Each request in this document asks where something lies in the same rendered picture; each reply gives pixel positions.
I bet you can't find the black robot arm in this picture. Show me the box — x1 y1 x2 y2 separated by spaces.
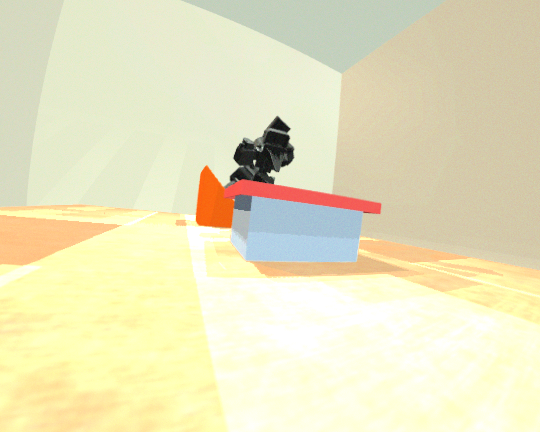
224 115 295 189

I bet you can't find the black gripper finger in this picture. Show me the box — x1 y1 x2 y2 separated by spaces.
253 173 275 184
261 144 286 172

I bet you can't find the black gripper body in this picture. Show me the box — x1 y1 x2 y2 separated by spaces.
254 128 290 176

